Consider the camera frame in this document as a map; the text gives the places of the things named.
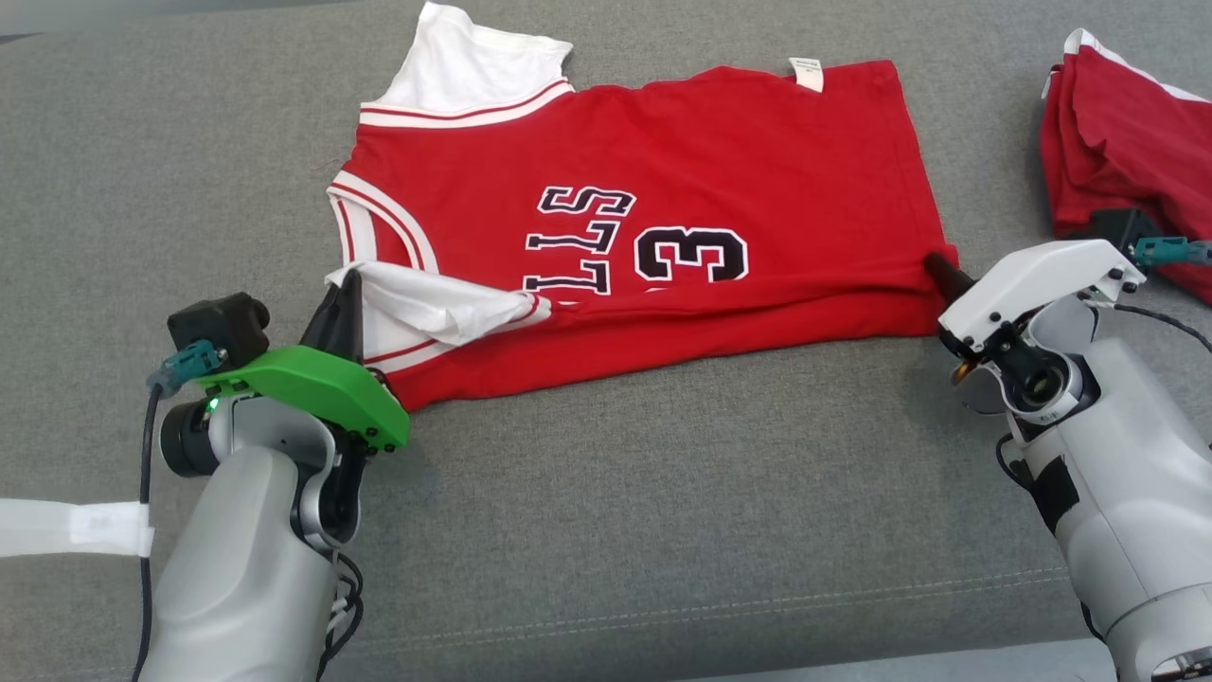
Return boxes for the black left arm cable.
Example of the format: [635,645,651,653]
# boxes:
[132,386,164,682]

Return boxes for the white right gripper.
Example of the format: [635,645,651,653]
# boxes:
[923,239,1148,357]

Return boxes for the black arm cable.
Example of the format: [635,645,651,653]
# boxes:
[1113,302,1212,357]
[132,386,164,682]

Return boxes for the red shorts with white stripes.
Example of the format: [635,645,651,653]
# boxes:
[1039,27,1212,305]

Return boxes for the teal cable connector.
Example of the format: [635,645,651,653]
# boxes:
[146,341,227,400]
[1132,236,1212,269]

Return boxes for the white tape strip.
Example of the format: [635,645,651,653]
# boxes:
[0,497,156,561]

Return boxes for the teal right cable connector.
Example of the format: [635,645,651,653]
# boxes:
[1132,236,1212,269]

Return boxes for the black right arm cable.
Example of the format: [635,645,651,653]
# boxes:
[1113,302,1212,357]

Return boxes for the red and white basketball jersey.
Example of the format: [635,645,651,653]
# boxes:
[325,0,960,414]

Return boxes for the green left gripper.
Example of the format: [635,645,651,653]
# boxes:
[194,270,411,455]

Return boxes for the teal left cable connector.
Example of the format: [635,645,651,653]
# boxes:
[146,341,227,400]

